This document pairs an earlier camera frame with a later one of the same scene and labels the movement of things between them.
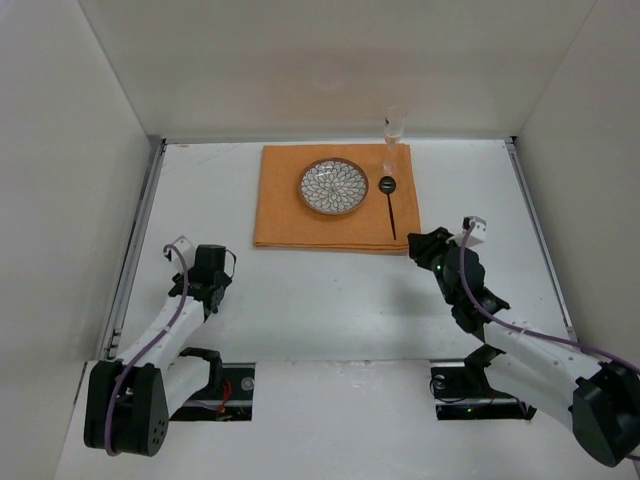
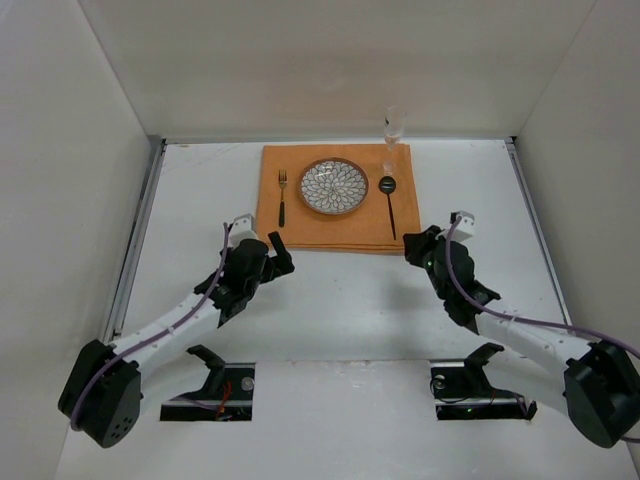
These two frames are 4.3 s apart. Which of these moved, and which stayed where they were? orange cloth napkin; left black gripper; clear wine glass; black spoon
Moved: left black gripper
Stayed: orange cloth napkin; black spoon; clear wine glass
